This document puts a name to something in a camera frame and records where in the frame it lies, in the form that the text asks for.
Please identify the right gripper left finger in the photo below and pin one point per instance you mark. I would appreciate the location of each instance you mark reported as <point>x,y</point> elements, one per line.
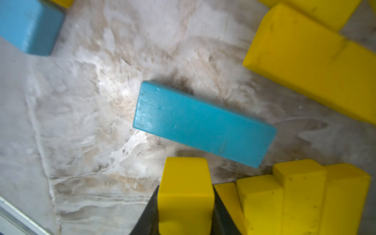
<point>148,223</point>

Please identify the light blue block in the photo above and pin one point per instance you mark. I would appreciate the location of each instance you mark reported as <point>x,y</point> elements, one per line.
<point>31,26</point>

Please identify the yellow block pile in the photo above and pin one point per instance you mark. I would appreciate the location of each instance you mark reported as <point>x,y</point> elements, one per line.
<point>297,198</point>

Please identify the long yellow block diagonal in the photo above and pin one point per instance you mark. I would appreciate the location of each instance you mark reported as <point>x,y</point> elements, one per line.
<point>293,50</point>

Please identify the long teal block centre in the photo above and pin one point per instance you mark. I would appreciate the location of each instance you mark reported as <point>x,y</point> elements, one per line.
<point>188,120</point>

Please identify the small yellow cube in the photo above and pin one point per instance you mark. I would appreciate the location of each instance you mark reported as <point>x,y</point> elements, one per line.
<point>186,197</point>

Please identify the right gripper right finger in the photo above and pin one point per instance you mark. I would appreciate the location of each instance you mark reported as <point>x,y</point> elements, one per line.
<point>227,214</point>

